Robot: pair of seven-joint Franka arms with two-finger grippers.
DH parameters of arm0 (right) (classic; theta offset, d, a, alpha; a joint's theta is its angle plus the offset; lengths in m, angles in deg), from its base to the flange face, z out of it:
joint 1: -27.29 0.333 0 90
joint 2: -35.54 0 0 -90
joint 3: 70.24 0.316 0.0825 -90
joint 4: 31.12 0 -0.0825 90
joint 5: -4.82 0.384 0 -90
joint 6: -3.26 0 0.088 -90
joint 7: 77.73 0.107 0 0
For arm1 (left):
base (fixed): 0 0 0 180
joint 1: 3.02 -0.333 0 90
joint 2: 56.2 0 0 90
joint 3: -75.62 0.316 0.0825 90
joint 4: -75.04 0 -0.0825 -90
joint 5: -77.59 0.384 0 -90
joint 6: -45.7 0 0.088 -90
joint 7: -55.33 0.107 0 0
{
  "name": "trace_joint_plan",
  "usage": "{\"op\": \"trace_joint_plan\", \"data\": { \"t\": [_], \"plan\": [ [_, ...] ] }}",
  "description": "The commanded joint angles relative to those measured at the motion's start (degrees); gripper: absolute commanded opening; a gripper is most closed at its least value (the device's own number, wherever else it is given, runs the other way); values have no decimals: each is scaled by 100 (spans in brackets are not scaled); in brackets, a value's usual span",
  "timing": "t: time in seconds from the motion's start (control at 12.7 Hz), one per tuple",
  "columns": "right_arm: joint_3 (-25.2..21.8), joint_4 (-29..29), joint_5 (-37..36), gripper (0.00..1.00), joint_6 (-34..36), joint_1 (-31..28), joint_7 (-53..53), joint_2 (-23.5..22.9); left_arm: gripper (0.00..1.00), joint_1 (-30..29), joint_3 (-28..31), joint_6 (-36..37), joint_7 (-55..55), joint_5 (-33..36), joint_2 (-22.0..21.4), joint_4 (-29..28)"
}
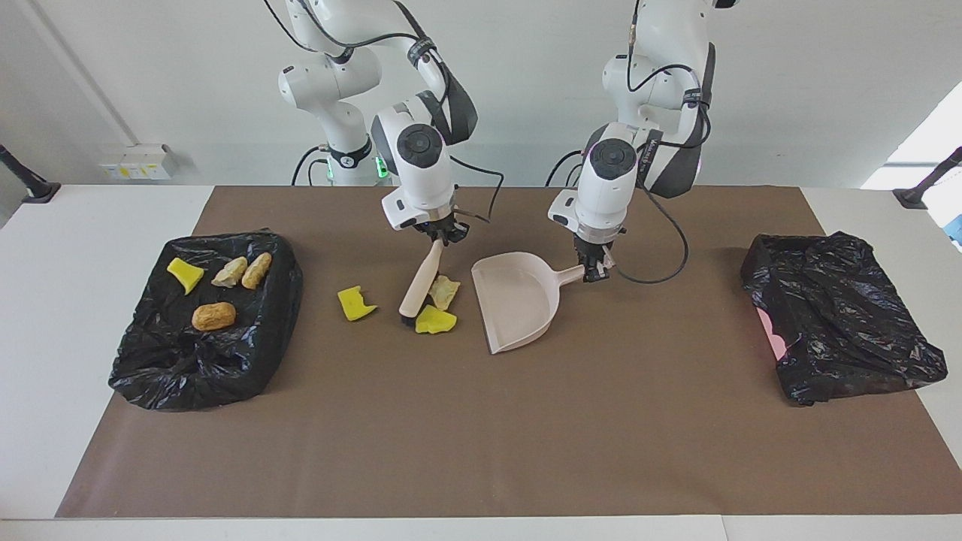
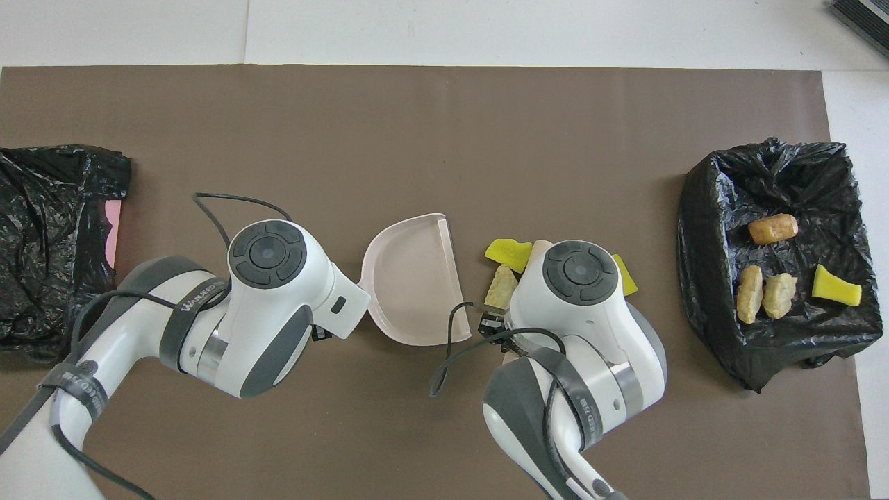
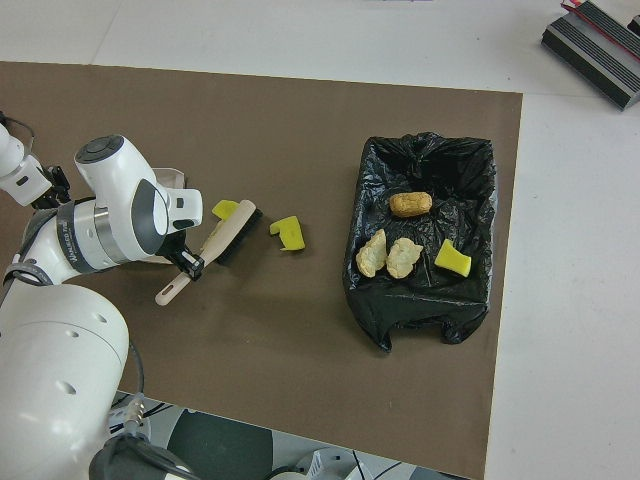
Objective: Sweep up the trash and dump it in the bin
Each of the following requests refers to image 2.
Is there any black trash bag bin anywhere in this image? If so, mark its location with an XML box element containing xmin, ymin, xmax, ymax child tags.
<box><xmin>677</xmin><ymin>137</ymin><xmax>884</xmax><ymax>394</ymax></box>

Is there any brown bread roll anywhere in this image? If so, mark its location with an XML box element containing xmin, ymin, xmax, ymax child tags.
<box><xmin>748</xmin><ymin>213</ymin><xmax>799</xmax><ymax>246</ymax></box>

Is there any beige dumpling shaped chunk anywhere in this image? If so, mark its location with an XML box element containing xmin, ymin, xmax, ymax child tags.
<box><xmin>762</xmin><ymin>272</ymin><xmax>799</xmax><ymax>320</ymax></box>

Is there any pink bin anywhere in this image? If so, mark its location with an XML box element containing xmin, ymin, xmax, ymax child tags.
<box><xmin>104</xmin><ymin>200</ymin><xmax>127</xmax><ymax>268</ymax></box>

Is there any black ribbed device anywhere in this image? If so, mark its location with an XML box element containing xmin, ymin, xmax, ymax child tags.
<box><xmin>829</xmin><ymin>0</ymin><xmax>889</xmax><ymax>60</ymax></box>

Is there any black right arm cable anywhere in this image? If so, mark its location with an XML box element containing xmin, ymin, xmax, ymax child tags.
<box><xmin>429</xmin><ymin>301</ymin><xmax>605</xmax><ymax>500</ymax></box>

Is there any black trash bag over pink bin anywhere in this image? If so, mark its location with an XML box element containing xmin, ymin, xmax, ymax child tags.
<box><xmin>0</xmin><ymin>144</ymin><xmax>133</xmax><ymax>364</ymax></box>

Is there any brown paper mat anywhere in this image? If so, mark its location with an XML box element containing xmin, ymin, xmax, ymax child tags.
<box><xmin>0</xmin><ymin>65</ymin><xmax>872</xmax><ymax>500</ymax></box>

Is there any striped croissant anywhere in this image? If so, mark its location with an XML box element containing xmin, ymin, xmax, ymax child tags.
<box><xmin>736</xmin><ymin>265</ymin><xmax>764</xmax><ymax>325</ymax></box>

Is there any notched yellow sponge piece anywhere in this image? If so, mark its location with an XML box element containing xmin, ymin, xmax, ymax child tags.
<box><xmin>611</xmin><ymin>254</ymin><xmax>638</xmax><ymax>297</ymax></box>

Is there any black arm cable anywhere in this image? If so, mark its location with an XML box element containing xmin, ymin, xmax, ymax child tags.
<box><xmin>429</xmin><ymin>301</ymin><xmax>605</xmax><ymax>500</ymax></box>
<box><xmin>0</xmin><ymin>192</ymin><xmax>292</xmax><ymax>500</ymax></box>

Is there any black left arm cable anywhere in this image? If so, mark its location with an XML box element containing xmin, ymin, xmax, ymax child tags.
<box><xmin>0</xmin><ymin>192</ymin><xmax>292</xmax><ymax>500</ymax></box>

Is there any yellow sponge wedge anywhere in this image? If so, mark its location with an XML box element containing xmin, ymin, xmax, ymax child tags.
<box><xmin>485</xmin><ymin>238</ymin><xmax>533</xmax><ymax>274</ymax></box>

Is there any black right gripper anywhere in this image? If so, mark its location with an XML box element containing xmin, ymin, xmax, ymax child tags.
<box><xmin>479</xmin><ymin>314</ymin><xmax>518</xmax><ymax>348</ymax></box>

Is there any beige plastic dustpan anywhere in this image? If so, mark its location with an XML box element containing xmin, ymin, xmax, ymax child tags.
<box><xmin>360</xmin><ymin>213</ymin><xmax>472</xmax><ymax>345</ymax></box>

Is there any flared yellow sponge piece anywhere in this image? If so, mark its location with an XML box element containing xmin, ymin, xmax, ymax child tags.
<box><xmin>811</xmin><ymin>264</ymin><xmax>863</xmax><ymax>307</ymax></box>

